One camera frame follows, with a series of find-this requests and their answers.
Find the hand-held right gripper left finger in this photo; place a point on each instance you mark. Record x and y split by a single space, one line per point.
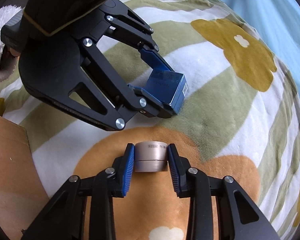
128 170

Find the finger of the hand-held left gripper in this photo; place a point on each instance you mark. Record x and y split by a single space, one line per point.
157 60
152 102

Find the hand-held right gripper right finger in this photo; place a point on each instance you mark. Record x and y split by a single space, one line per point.
173 170

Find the small dark blue box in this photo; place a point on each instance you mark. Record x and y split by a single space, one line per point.
175 87

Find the small beige jar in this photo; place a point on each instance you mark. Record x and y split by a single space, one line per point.
151 155

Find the cardboard box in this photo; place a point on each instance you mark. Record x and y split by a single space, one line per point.
10 180

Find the striped flower print blanket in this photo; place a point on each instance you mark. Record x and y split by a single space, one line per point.
215 105

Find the light blue sheet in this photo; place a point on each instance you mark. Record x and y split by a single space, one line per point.
277 17

